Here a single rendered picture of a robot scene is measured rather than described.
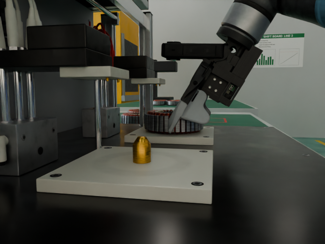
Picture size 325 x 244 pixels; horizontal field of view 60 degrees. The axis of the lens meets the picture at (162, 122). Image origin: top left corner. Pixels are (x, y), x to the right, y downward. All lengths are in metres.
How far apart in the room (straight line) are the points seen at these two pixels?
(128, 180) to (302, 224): 0.13
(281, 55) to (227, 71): 5.28
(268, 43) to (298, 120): 1.53
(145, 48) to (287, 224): 0.60
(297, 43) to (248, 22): 5.36
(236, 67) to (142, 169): 0.30
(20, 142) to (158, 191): 0.16
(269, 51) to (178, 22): 1.80
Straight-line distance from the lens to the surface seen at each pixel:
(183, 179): 0.25
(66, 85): 0.67
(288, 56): 5.79
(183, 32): 5.76
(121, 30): 4.09
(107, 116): 0.53
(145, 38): 0.74
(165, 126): 0.48
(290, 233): 0.20
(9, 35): 0.33
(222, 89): 0.51
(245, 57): 0.52
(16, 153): 0.32
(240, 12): 0.51
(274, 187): 0.28
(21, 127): 0.32
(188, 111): 0.47
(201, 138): 0.46
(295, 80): 5.80
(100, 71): 0.28
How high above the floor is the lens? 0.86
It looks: 6 degrees down
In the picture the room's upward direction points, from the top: straight up
